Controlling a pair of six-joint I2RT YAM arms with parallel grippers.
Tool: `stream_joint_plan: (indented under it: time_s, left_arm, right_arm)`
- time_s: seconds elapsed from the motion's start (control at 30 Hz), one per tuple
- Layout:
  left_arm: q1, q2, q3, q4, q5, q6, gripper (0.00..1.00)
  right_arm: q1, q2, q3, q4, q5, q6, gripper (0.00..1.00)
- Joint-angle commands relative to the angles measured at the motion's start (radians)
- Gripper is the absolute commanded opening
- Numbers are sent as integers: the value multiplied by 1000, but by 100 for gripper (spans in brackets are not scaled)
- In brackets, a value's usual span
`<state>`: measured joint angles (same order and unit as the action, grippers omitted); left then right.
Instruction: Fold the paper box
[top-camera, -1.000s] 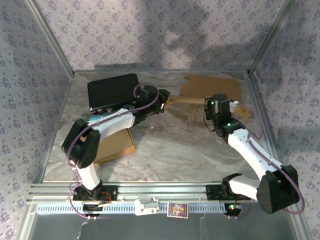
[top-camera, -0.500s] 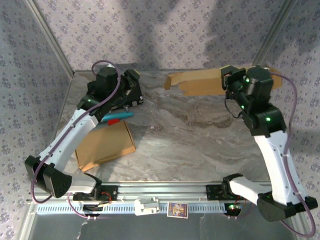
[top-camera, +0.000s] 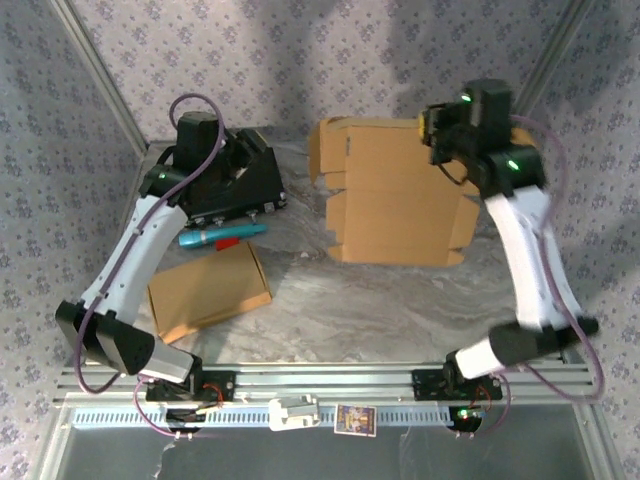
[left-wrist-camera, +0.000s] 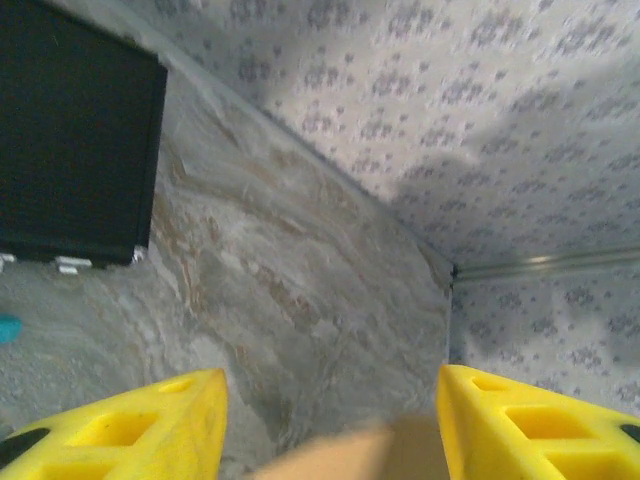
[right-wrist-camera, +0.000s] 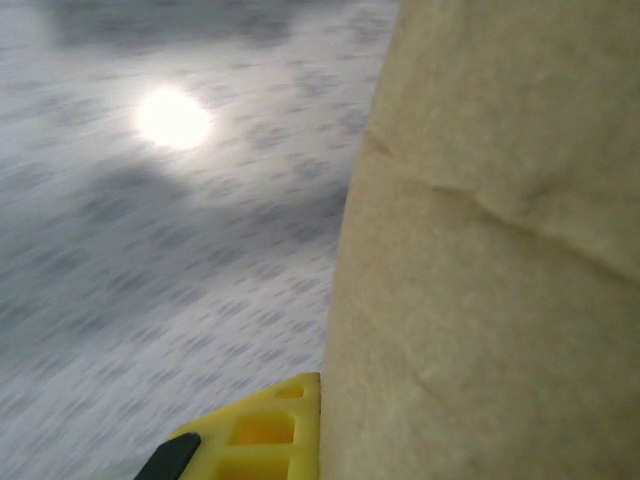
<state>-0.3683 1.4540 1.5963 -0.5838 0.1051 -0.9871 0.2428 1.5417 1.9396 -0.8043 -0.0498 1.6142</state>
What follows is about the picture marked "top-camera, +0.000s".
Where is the right controller board green light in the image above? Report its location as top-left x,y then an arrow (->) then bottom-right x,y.
448,404 -> 487,432

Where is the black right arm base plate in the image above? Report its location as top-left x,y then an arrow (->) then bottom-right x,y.
410,368 -> 503,403

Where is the white plastic bracket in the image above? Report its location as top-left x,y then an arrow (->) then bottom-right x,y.
268,393 -> 322,433

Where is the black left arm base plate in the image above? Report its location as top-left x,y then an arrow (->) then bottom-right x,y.
144,368 -> 237,403

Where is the flat folded brown cardboard box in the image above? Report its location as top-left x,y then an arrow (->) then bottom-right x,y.
146,242 -> 274,345

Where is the grey slotted cable duct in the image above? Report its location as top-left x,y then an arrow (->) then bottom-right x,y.
71,405 -> 485,430

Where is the teal marker pen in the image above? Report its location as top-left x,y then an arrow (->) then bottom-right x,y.
178,223 -> 270,250

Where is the colourful picture card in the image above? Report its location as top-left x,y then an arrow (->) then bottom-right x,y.
333,403 -> 378,439

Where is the aluminium rail beam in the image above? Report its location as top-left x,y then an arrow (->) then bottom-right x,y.
53,363 -> 601,406

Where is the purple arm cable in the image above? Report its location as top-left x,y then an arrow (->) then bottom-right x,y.
73,93 -> 225,441
452,115 -> 606,442

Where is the aluminium frame post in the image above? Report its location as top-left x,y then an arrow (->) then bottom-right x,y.
49,0 -> 151,154
514,0 -> 599,114

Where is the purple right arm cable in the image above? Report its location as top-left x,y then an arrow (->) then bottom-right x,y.
452,115 -> 606,442

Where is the brown cardboard box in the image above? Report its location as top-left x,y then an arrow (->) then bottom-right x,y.
146,242 -> 274,345
307,115 -> 539,267

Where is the black case with metal latches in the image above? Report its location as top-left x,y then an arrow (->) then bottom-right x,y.
183,147 -> 287,225

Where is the black left controller board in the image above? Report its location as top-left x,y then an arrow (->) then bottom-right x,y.
164,405 -> 224,434

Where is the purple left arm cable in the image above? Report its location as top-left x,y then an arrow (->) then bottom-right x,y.
73,93 -> 225,441

